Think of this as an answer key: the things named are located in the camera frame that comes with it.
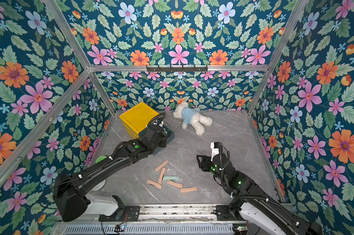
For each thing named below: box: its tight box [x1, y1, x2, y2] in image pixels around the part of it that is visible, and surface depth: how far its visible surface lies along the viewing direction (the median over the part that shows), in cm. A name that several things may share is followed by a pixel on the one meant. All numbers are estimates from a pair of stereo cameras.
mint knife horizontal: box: [162, 175, 180, 181], surface depth 88 cm
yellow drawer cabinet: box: [119, 101, 160, 139], surface depth 90 cm
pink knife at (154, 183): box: [146, 179, 163, 189], surface depth 85 cm
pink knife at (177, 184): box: [166, 179, 184, 188], surface depth 85 cm
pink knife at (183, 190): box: [179, 186, 198, 193], surface depth 84 cm
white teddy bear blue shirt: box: [173, 101, 214, 136], surface depth 110 cm
